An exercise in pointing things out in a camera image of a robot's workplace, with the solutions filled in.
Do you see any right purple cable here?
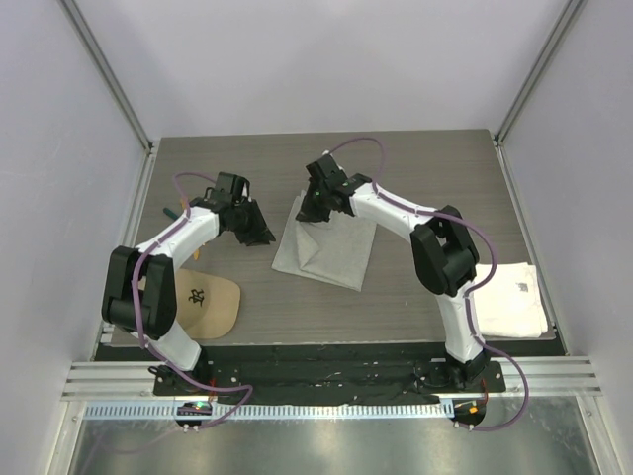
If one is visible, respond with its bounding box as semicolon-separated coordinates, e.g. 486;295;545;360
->
328;137;533;430

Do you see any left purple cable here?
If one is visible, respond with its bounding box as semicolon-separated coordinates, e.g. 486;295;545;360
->
136;171;256;429

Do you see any grey cloth napkin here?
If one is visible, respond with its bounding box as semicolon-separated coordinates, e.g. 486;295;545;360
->
272;192;377;292

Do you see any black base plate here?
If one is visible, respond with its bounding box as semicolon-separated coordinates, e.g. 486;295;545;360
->
149;342;506;407

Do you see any left aluminium frame post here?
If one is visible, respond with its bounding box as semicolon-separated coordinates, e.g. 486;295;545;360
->
57;0;154;154

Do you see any right aluminium frame post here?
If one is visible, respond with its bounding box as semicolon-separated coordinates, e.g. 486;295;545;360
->
493;0;587;146

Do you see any white folded towel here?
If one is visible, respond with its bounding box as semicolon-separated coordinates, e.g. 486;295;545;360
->
471;262;549;338

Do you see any aluminium frame post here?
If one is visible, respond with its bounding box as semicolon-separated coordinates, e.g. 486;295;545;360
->
57;0;154;154
493;0;587;146

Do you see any green handled gold utensil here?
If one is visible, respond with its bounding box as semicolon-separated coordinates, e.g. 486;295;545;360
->
162;208;180;220

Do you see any beige cap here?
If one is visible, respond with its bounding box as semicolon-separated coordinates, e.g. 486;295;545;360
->
175;269;241;339

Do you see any purple cable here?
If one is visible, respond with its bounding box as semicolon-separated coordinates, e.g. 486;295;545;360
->
136;171;256;429
328;137;533;430

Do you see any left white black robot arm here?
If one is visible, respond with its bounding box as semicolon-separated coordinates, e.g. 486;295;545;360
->
101;198;275;395

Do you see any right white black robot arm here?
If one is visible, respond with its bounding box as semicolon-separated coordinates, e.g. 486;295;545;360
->
297;169;490;391

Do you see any white slotted cable duct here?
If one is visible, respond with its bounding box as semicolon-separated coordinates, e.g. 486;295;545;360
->
84;400;454;421

